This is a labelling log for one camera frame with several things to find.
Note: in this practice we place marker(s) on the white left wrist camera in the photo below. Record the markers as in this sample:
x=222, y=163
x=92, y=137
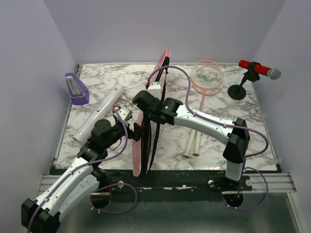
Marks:
x=125, y=114

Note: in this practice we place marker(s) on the red microphone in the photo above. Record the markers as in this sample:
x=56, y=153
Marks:
x=272, y=73

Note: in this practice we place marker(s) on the white shuttlecock tube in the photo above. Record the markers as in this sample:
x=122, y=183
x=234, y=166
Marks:
x=110, y=99

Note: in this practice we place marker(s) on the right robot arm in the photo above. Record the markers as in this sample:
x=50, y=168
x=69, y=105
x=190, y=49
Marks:
x=174, y=112

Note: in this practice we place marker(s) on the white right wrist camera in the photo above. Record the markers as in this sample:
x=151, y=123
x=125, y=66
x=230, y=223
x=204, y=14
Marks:
x=155, y=89

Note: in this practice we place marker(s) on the pink badminton racket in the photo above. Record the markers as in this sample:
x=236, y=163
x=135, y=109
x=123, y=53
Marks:
x=193, y=142

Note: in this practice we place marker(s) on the aluminium rail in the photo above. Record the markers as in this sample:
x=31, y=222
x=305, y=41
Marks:
x=255, y=184

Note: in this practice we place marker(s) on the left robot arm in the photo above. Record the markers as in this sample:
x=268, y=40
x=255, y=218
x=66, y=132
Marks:
x=45, y=213

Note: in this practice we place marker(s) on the purple wedge device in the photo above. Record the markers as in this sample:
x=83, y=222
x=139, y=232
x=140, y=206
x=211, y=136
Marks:
x=79, y=93

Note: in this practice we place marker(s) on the pink racket bag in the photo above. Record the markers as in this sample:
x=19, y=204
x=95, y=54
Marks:
x=144, y=150

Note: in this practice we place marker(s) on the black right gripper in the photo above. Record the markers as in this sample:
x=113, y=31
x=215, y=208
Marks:
x=155, y=98

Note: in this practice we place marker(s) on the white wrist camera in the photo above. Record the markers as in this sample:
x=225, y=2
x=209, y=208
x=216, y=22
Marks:
x=155, y=89
x=125, y=114

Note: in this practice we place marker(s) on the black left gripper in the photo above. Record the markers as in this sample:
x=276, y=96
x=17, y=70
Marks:
x=137, y=134

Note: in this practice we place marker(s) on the black base frame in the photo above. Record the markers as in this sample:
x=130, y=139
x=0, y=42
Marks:
x=206, y=186

